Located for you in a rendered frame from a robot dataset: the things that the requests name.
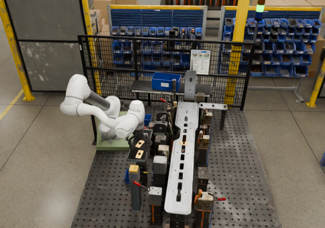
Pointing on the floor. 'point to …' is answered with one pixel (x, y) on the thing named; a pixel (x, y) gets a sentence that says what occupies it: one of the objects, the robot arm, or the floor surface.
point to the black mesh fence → (159, 65)
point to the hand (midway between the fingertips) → (139, 148)
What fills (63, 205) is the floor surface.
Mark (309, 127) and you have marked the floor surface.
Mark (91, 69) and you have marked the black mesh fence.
